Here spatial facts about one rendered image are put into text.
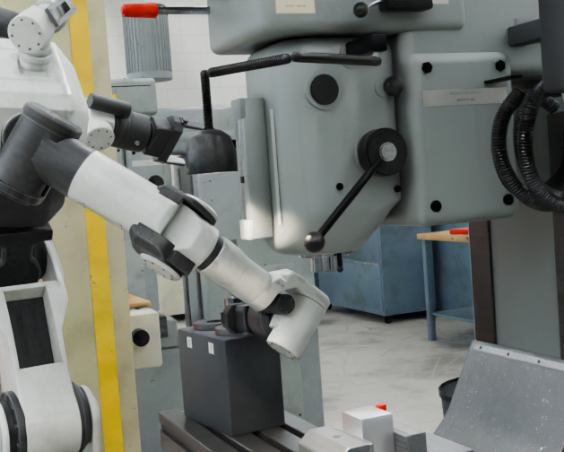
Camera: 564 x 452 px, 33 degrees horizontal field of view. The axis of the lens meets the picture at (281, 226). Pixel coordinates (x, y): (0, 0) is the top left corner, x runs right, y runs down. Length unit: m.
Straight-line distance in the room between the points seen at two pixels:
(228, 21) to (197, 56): 9.53
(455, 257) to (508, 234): 7.21
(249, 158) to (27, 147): 0.38
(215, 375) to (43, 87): 0.64
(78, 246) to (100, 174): 1.58
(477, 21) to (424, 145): 0.22
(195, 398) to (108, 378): 1.22
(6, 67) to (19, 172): 0.26
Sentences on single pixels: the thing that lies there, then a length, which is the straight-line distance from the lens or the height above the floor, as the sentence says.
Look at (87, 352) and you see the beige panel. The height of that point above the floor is 0.91.
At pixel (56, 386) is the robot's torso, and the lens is 1.86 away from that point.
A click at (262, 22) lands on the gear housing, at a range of 1.33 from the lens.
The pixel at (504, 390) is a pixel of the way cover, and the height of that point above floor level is 1.03.
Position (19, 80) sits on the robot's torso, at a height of 1.63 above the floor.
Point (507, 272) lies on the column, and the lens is 1.71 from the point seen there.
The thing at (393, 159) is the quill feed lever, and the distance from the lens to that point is 1.38.
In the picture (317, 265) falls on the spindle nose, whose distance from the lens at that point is 1.46.
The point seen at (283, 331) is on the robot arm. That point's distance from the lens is 1.62.
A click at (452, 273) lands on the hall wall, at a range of 8.97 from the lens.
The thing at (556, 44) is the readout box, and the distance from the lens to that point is 1.31.
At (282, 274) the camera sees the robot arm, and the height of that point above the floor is 1.26.
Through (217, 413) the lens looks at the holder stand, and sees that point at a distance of 1.89.
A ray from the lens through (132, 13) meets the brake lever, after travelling 1.49.
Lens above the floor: 1.43
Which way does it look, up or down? 3 degrees down
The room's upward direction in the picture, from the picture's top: 4 degrees counter-clockwise
